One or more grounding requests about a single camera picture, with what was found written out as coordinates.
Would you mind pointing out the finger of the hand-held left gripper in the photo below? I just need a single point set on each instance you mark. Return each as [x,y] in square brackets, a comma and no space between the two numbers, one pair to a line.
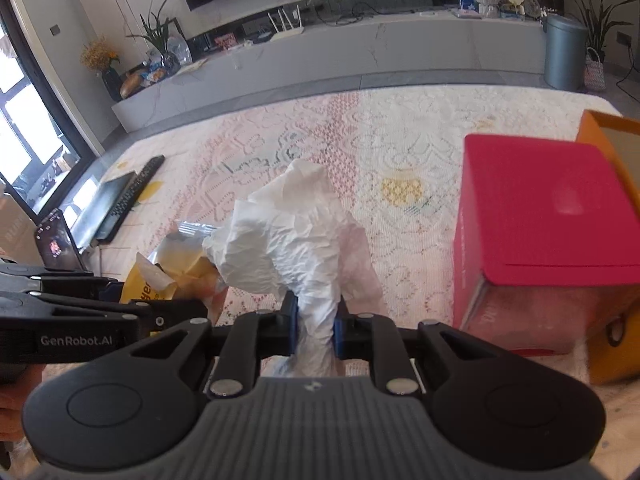
[165,312]
[60,280]

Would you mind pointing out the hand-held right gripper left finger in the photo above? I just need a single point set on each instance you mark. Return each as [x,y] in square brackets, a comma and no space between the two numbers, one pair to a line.
[294,325]

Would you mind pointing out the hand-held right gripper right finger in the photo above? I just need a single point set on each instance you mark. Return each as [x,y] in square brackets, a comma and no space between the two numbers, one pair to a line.
[340,332]

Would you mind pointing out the white paper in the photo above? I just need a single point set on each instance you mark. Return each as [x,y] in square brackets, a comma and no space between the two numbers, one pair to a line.
[290,240]

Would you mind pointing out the red box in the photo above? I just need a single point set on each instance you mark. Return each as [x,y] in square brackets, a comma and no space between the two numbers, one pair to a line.
[540,200]

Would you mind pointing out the orange box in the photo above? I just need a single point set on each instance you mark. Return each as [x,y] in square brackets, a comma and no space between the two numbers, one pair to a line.
[600,125]

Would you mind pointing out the person's left hand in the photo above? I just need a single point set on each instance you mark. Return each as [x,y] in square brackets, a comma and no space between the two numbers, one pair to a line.
[12,410]

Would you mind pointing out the yellow plastic packet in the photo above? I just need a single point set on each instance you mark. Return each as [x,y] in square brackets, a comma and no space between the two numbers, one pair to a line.
[150,285]

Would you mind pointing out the phone on stand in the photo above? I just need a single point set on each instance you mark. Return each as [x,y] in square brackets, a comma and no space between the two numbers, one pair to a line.
[57,242]

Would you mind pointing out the dark grey laptop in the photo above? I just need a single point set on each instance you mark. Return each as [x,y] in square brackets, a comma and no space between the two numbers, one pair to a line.
[95,215]

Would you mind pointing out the clear plastic zip bag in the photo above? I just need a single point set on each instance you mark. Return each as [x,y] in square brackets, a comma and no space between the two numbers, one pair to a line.
[192,232]

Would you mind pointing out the black remote control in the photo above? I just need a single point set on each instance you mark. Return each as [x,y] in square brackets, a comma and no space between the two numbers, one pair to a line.
[145,175]

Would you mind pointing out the dark vase yellow flowers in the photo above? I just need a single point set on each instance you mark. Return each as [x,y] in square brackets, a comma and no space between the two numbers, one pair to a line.
[107,72]

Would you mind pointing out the blue snack packet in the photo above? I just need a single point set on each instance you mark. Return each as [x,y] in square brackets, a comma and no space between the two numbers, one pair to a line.
[155,75]

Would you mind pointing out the green plant in glass vase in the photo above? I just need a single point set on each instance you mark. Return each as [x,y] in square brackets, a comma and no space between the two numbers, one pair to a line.
[160,35]

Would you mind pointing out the grey marble media cabinet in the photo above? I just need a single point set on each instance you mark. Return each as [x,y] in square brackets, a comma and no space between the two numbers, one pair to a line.
[350,55]

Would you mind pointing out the white router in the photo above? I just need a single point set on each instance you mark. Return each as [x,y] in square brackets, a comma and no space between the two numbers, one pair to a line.
[285,27]

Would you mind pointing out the grey blue trash can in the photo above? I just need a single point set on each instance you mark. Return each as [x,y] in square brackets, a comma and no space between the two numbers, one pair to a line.
[562,55]

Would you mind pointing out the woven pink white bag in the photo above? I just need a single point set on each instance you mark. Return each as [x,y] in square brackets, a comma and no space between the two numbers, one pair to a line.
[594,72]

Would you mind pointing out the green potted plant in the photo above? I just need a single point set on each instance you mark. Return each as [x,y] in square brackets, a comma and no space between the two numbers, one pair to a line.
[595,15]

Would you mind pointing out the glass window black frame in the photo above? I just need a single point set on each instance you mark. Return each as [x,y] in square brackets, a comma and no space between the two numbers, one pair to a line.
[30,110]

